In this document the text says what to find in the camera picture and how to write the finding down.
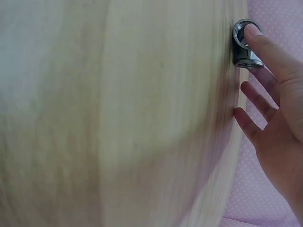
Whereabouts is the person's right hand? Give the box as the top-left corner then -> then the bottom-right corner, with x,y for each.
233,24 -> 303,204

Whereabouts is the grey metal pipe elbow fitting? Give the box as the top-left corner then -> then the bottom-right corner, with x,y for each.
232,18 -> 265,70

